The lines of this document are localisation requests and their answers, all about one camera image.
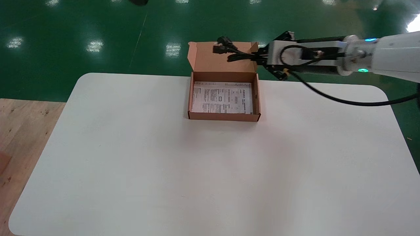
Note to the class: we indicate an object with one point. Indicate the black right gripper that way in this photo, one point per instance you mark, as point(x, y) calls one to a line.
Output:
point(315, 69)

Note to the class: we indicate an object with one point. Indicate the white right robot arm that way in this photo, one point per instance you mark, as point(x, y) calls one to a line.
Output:
point(393, 55)

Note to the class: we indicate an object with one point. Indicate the brown cardboard storage box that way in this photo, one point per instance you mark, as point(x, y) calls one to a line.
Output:
point(223, 65)

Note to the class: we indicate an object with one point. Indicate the white printed manual sheet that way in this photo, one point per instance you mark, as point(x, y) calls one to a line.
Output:
point(223, 98)

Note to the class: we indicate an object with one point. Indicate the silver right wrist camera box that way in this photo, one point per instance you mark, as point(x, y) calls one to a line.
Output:
point(275, 52)

